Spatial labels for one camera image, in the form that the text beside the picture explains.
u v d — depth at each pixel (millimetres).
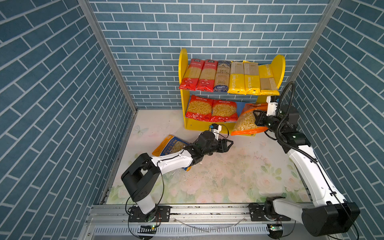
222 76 776
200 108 963
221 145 707
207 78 773
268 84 736
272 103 627
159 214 728
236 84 741
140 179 444
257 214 732
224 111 941
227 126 718
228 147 747
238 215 754
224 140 722
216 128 736
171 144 954
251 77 772
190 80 754
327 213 369
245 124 738
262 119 647
